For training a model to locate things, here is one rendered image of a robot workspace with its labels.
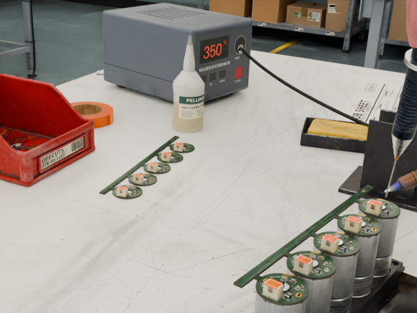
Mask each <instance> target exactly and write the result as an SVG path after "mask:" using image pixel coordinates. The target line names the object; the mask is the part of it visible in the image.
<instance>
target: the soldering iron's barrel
mask: <svg viewBox="0 0 417 313"><path fill-rule="evenodd" d="M397 181H398V182H399V184H400V186H401V190H402V191H407V190H409V189H411V188H413V187H416V186H417V170H416V171H412V172H410V173H408V174H407V175H404V176H402V177H399V178H398V179H397Z"/></svg>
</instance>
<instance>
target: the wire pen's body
mask: <svg viewBox="0 0 417 313"><path fill-rule="evenodd" d="M404 62H405V65H406V66H407V67H408V69H407V73H406V76H405V81H404V84H403V89H402V92H401V96H400V100H399V103H398V108H397V113H396V116H395V120H394V123H393V128H392V134H393V136H394V137H396V138H398V139H400V140H411V139H412V138H413V137H414V136H415V133H416V129H417V48H412V49H409V50H408V51H407V52H406V53H405V57H404Z"/></svg>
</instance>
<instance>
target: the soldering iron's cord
mask: <svg viewBox="0 0 417 313"><path fill-rule="evenodd" d="M241 51H242V52H243V53H244V54H245V55H246V56H247V57H248V58H249V59H250V60H251V61H252V62H254V63H255V64H256V65H257V66H258V67H260V68H261V69H262V70H264V71H265V72H266V73H268V74H269V75H271V76H272V77H273V78H275V79H276V80H278V81H280V82H281V83H282V84H284V85H286V86H287V87H289V88H290V89H292V90H294V91H295V92H297V93H299V94H301V95H302V96H304V97H306V98H308V99H309V100H311V101H313V102H315V103H317V104H319V105H321V106H323V107H325V108H327V109H329V110H331V111H333V112H335V113H337V114H339V115H341V116H343V117H345V118H347V119H350V120H352V121H354V122H356V123H358V124H361V125H364V126H367V127H369V124H368V123H366V122H363V121H361V120H359V119H356V118H355V117H353V116H350V115H348V114H346V113H343V112H341V111H339V110H337V109H335V108H333V107H331V106H329V105H327V104H325V103H323V102H321V101H319V100H317V99H315V98H313V97H312V96H310V95H308V94H306V93H304V92H303V91H301V90H299V89H297V88H296V87H294V86H292V85H291V84H289V83H288V82H286V81H284V80H283V79H281V78H280V77H278V76H277V75H275V74H274V73H272V72H271V71H269V70H268V69H267V68H265V67H264V66H262V64H260V63H259V62H258V61H256V60H255V59H254V58H253V57H252V56H251V55H250V54H249V53H248V52H247V51H246V50H245V49H244V48H242V49H241Z"/></svg>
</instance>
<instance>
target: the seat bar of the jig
mask: <svg viewBox="0 0 417 313"><path fill-rule="evenodd" d="M402 268H403V262H400V261H398V260H395V259H393V258H392V262H391V266H390V272H389V274H388V275H386V276H383V277H379V278H373V280H372V287H371V291H370V294H369V295H367V296H365V297H357V298H354V297H352V301H351V308H350V313H368V312H369V311H370V310H371V308H372V307H373V306H374V305H375V304H376V303H377V302H378V301H379V299H380V298H381V297H382V296H383V295H384V294H385V293H386V292H387V291H388V290H389V289H390V288H391V287H392V286H393V284H394V283H395V282H396V281H397V280H398V279H399V278H400V277H401V272H402Z"/></svg>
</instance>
